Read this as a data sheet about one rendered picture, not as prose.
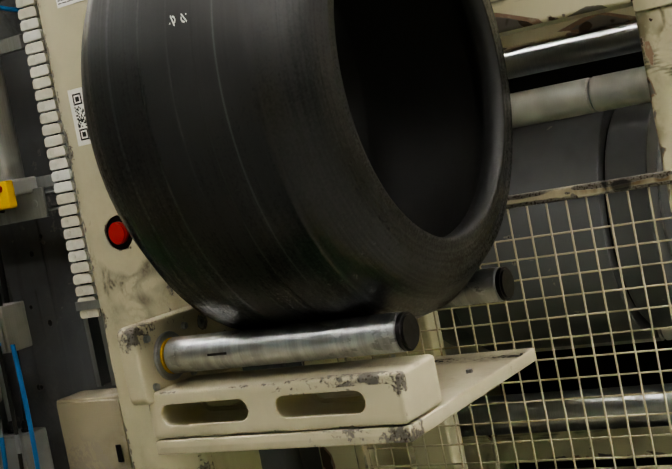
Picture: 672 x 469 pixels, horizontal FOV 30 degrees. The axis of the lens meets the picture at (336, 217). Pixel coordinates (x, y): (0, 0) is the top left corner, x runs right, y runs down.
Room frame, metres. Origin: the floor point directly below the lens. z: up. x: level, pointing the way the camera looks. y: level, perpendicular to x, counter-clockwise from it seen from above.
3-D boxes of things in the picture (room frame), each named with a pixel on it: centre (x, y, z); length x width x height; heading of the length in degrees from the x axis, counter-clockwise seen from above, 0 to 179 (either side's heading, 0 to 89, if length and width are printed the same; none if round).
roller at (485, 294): (1.71, -0.05, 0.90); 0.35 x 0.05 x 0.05; 59
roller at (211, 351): (1.47, 0.09, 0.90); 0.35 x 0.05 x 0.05; 59
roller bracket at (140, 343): (1.68, 0.17, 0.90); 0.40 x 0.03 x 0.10; 149
